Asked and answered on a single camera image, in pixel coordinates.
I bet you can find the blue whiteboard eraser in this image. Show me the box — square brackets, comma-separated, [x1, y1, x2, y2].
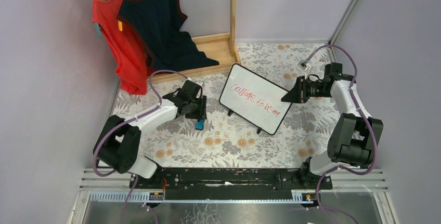
[195, 119, 205, 130]

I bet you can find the white whiteboard black frame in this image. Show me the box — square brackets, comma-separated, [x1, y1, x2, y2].
[219, 64, 292, 135]

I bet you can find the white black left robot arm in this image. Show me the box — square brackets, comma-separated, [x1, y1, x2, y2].
[93, 80, 207, 179]

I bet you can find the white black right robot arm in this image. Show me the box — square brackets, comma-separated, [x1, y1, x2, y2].
[281, 62, 383, 175]

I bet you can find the wooden clothes rack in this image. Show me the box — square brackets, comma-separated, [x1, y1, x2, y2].
[152, 0, 241, 83]

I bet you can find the red tank top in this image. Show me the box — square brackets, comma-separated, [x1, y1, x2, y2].
[92, 0, 148, 95]

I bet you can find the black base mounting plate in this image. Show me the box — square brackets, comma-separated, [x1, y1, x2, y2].
[130, 167, 333, 201]

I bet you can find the navy tank top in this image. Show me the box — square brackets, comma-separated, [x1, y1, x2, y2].
[117, 0, 219, 71]

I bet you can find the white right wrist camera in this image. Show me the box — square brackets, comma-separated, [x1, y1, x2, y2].
[297, 61, 311, 77]

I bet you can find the aluminium slotted rail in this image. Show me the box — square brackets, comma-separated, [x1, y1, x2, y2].
[89, 180, 316, 205]

